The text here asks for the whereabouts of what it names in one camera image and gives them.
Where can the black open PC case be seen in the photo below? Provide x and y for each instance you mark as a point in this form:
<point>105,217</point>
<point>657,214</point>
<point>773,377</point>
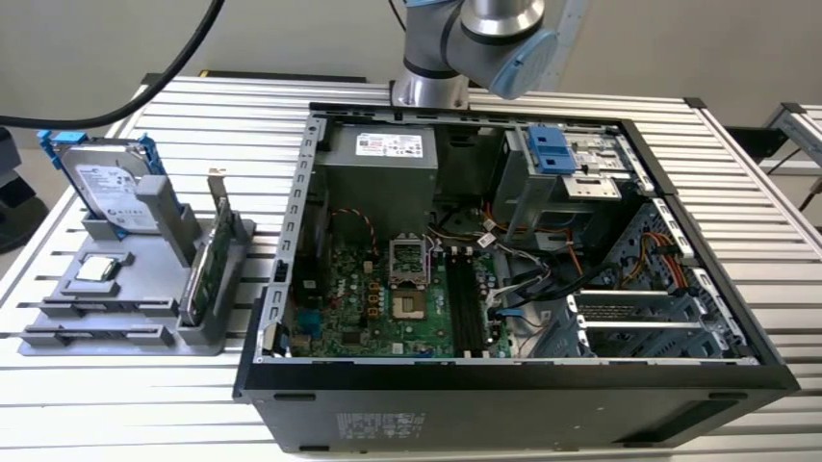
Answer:
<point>450,414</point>

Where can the aluminium frame table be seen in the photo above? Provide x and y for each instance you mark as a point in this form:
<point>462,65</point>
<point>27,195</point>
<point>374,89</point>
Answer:
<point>797,120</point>

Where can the grey parts rack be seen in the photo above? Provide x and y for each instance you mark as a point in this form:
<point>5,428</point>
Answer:
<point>142,284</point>

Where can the Nvidia Quadro graphics card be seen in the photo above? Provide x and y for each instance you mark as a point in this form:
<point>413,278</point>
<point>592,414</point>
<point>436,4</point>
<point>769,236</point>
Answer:
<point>209,269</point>

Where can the CPU socket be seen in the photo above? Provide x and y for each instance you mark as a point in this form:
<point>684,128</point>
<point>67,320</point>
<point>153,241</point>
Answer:
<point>410,304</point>

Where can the thin metal locking lever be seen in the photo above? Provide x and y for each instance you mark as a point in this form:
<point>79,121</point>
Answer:
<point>429,264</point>

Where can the grey metal drive cage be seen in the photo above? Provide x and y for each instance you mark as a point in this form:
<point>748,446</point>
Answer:
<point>565,212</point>

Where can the grey power supply unit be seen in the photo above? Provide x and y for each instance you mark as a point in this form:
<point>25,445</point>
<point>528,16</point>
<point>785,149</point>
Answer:
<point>380,192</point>

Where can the silver CPU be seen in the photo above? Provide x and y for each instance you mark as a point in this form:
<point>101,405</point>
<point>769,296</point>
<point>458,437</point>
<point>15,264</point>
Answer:
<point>98,268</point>

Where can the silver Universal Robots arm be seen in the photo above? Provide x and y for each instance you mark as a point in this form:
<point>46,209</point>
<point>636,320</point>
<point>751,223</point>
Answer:
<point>437,43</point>

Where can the RAM stick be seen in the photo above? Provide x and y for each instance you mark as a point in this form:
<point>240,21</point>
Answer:
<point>97,331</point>

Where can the blue drive bay latch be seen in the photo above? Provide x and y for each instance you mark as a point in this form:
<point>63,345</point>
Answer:
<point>549,154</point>

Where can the green motherboard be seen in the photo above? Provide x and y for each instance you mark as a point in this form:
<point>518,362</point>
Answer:
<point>348,308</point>

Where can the black RAM slot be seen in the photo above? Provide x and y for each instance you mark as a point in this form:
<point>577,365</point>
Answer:
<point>464,303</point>
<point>472,303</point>
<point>456,303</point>

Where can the black round base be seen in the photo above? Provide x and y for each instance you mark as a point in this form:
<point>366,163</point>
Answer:
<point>23,231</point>

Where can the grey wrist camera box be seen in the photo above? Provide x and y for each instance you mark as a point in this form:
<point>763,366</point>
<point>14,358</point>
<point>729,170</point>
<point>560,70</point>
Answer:
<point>7,149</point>

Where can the hard disk in blue carrier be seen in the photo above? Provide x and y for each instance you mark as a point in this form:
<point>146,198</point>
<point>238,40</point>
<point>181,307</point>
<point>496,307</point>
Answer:
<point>103,187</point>

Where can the perforated grey disk bay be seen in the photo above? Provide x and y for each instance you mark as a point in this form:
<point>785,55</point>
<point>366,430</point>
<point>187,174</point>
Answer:
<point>643,325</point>

